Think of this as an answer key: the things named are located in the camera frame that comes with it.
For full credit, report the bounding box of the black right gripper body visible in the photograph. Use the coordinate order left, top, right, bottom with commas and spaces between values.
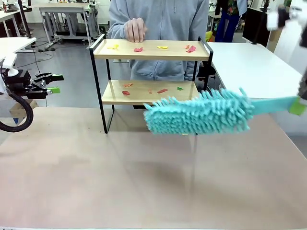
298, 69, 307, 101

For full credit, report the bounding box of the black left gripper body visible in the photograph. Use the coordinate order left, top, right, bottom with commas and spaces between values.
2, 69, 32, 95

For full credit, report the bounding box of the teal chenille duster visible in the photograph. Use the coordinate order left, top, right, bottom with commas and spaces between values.
143, 87, 300, 137

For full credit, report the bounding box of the person's right forearm grey sleeve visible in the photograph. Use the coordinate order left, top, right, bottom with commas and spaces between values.
107, 18, 131, 40

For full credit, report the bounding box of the person's left forearm grey sleeve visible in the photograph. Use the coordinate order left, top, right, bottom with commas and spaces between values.
183, 61, 200, 82

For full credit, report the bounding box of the black-framed two-tier wooden shelf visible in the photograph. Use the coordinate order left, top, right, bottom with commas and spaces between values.
89, 33, 213, 136

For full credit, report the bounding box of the person's right hand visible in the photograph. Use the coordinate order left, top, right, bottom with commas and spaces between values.
124, 17, 147, 44

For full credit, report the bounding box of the brown cardboard box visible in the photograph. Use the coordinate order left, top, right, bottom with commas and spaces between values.
9, 99, 39, 124

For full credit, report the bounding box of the white desk with rounded edge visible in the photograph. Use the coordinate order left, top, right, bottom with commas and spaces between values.
0, 37, 37, 55

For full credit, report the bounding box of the white side table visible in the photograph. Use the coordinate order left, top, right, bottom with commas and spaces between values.
206, 42, 304, 99

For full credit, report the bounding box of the black stand pole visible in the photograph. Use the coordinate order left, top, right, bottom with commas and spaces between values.
18, 0, 33, 39

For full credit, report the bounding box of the white table with red items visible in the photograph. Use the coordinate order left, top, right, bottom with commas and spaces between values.
0, 9, 21, 38

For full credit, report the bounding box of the grey-framed workbench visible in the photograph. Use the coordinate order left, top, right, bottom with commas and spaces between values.
31, 2, 100, 46

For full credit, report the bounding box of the black monitor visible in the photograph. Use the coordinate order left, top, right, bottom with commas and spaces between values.
242, 6, 274, 48

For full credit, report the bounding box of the black office chair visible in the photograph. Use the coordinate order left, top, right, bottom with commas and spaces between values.
196, 61, 216, 81

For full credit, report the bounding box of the bystander in blue trousers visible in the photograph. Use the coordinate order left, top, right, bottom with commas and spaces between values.
214, 0, 248, 43

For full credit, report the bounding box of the person torso in grey hoodie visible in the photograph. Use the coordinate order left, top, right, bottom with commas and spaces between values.
107, 0, 210, 82

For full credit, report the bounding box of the black floor cable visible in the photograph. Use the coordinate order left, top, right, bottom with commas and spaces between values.
31, 44, 53, 74

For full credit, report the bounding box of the black corrugated cable hose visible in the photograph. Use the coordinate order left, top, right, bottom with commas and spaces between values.
0, 90, 34, 132

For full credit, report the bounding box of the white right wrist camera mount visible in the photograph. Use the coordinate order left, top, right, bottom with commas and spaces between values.
267, 6, 303, 31

